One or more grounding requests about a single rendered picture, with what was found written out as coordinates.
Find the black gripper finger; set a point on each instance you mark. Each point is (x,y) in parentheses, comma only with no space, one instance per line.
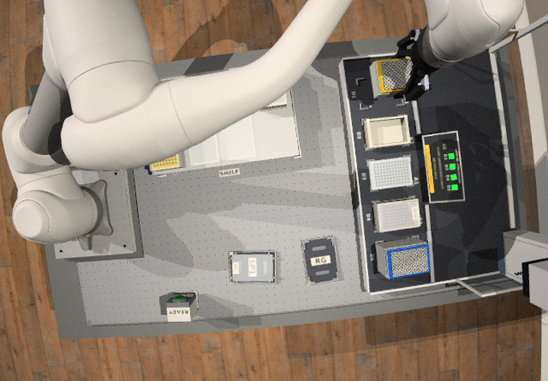
(415,88)
(402,51)

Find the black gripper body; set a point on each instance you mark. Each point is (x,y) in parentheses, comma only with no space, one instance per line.
(422,67)

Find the dark grey rectangular nest labelled rg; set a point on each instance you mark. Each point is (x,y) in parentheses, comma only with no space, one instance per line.
(320,260)

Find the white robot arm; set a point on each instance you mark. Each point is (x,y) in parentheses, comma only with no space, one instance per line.
(100,54)

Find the clear plastic lid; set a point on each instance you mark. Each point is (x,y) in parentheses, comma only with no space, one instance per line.
(239,140)
(170,163)
(207,152)

